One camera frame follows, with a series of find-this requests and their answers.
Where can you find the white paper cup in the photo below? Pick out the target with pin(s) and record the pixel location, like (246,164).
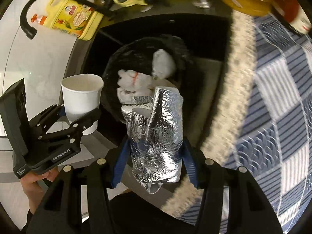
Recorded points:
(80,97)

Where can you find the black kitchen sink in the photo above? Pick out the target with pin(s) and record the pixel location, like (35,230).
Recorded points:
(209,78)

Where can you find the blue patterned lace-trimmed tablecloth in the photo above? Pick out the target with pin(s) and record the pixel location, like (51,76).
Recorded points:
(280,102)

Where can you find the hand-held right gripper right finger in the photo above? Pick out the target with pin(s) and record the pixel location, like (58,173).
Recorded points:
(190,160)

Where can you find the dark sauce jar red label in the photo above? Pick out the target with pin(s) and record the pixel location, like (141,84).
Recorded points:
(292,9)

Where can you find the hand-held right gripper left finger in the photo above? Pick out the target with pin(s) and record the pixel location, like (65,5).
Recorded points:
(120,160)

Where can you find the person's left hand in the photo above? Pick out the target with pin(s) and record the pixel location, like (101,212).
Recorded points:
(34,187)

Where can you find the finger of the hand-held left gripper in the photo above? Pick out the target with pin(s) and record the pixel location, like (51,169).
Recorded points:
(80,124)
(52,113)

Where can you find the white tissue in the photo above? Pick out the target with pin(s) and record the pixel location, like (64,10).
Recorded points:
(163,63)

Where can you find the black bag lined trash bin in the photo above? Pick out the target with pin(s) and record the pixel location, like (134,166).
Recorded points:
(136,53)

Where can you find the silver foil bag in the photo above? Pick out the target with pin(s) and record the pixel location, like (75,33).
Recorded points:
(156,131)

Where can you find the yellow detergent bottle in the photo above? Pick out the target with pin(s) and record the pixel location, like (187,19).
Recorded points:
(73,17)

